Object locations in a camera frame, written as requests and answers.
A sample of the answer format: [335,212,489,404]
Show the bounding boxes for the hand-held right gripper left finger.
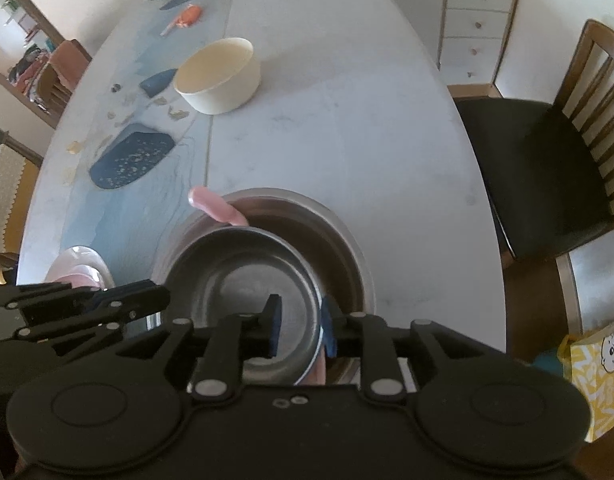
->
[119,294,284,398]

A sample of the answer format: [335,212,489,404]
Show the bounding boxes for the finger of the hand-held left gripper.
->
[16,309,154,344]
[0,280,170,322]

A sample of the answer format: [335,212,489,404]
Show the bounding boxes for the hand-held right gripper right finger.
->
[321,296,480,397]

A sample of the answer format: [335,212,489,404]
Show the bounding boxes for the pink plate green print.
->
[61,271,106,289]

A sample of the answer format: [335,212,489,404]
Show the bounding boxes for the small steel bowl pink handles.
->
[163,186,334,386]

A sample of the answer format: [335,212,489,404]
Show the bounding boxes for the white plate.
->
[43,244,116,288]

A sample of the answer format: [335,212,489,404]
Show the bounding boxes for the large steel bowl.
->
[153,188,376,386]

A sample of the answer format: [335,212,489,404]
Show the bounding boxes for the armchair with beige cover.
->
[0,144,42,257]

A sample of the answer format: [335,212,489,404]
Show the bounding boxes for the wooden chair pink cloth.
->
[33,38,94,117]

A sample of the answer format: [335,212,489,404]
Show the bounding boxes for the cream bowl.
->
[173,37,262,115]

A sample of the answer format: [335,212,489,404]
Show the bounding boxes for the wooden chair black seat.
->
[453,19,614,262]

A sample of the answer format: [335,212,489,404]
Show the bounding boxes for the chair with white seat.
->
[554,239,614,337]

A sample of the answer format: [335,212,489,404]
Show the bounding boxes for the yellow paper bag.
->
[557,317,614,444]

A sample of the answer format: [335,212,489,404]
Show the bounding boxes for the orange plastic toy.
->
[160,4,204,37]

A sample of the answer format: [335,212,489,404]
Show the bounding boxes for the white drawer cabinet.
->
[436,0,526,87]

